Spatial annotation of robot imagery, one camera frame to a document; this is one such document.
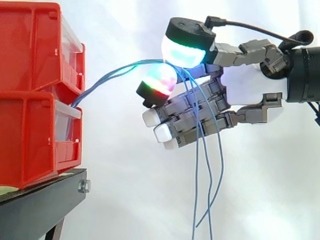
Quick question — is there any red bin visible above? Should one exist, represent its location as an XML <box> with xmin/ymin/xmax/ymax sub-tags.
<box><xmin>0</xmin><ymin>2</ymin><xmax>86</xmax><ymax>97</ymax></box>
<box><xmin>0</xmin><ymin>90</ymin><xmax>83</xmax><ymax>190</ymax></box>

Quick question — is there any thin black cable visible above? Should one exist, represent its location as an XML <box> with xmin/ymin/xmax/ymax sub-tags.
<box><xmin>204</xmin><ymin>15</ymin><xmax>293</xmax><ymax>42</ymax></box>

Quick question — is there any black stand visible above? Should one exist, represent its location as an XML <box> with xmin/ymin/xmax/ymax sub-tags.
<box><xmin>0</xmin><ymin>168</ymin><xmax>92</xmax><ymax>240</ymax></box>

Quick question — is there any black coiled cable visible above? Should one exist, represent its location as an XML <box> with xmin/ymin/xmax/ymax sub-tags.
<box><xmin>277</xmin><ymin>29</ymin><xmax>315</xmax><ymax>51</ymax></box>

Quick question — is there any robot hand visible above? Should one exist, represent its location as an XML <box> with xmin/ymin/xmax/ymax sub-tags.
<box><xmin>135</xmin><ymin>16</ymin><xmax>293</xmax><ymax>151</ymax></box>

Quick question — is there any blue cable bundle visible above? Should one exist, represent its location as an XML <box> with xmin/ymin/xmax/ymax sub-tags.
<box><xmin>71</xmin><ymin>58</ymin><xmax>225</xmax><ymax>240</ymax></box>

